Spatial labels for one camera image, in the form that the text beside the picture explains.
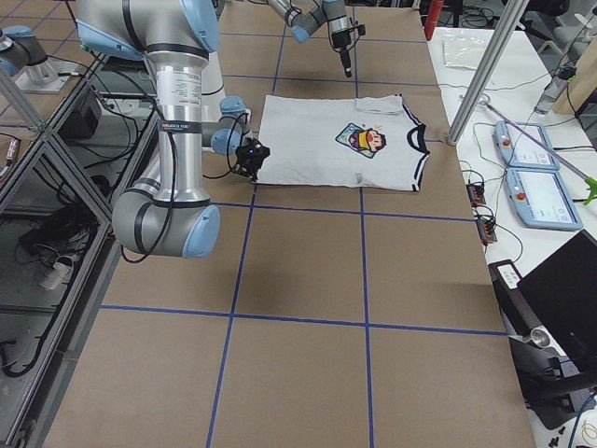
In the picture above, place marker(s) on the near blue teach pendant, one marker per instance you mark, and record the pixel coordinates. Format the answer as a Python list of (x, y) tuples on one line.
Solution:
[(541, 200)]

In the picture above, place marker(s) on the small orange circuit board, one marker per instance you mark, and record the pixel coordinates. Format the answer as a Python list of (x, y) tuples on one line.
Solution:
[(475, 193)]

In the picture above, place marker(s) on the far blue teach pendant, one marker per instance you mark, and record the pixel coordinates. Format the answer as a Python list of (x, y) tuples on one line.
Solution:
[(520, 151)]

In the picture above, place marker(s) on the red cylinder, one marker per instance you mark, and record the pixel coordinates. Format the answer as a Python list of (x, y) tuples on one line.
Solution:
[(432, 17)]

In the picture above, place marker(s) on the black laptop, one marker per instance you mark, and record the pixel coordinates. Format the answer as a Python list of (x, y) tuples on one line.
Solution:
[(559, 294)]

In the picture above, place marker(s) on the aluminium frame post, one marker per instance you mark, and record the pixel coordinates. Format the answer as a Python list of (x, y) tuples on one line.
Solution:
[(489, 60)]

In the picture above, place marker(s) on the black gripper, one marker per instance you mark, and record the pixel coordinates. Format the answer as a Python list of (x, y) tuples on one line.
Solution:
[(340, 41), (243, 169)]

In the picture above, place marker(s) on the grey cartoon print t-shirt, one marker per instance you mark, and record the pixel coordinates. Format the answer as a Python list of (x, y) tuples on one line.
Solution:
[(353, 143)]

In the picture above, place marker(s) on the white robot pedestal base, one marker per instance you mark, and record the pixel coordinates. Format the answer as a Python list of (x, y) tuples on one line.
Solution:
[(214, 100)]

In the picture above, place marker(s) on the blue teach pendant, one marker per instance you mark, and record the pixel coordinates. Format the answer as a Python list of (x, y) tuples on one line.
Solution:
[(520, 151), (541, 200)]

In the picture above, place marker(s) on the clear plastic bag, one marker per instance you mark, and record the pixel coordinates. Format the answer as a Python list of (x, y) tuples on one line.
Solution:
[(463, 52)]

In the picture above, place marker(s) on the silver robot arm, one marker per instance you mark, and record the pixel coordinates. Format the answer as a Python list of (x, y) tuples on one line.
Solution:
[(167, 211), (303, 25)]

